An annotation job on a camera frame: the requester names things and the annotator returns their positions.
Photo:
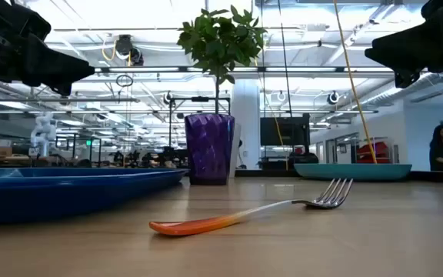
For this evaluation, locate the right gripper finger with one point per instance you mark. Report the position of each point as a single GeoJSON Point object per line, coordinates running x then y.
{"type": "Point", "coordinates": [414, 50]}

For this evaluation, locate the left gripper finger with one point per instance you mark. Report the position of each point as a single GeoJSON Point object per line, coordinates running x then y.
{"type": "Point", "coordinates": [56, 67]}

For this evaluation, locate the blue plastic tray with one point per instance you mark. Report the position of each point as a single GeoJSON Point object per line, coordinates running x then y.
{"type": "Point", "coordinates": [71, 196]}

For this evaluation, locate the teal plate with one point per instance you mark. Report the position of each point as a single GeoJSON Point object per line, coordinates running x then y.
{"type": "Point", "coordinates": [352, 172]}

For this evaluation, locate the purple faceted cup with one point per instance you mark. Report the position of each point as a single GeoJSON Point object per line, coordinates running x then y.
{"type": "Point", "coordinates": [209, 150]}

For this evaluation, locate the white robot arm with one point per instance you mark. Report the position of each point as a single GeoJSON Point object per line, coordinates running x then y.
{"type": "Point", "coordinates": [44, 132]}

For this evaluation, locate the red storage bins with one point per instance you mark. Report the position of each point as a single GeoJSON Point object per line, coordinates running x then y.
{"type": "Point", "coordinates": [379, 150]}

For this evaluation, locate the black monitor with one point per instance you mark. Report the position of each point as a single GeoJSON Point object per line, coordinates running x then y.
{"type": "Point", "coordinates": [288, 131]}

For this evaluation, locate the black rounded machine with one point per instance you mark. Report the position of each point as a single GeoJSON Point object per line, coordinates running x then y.
{"type": "Point", "coordinates": [304, 159]}

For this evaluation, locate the green leafy potted tree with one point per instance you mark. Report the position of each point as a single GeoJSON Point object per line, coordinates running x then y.
{"type": "Point", "coordinates": [221, 38]}

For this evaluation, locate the white column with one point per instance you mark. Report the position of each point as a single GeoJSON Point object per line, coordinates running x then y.
{"type": "Point", "coordinates": [246, 111]}

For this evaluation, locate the white textured plant pot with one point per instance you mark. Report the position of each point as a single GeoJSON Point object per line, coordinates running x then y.
{"type": "Point", "coordinates": [237, 150]}

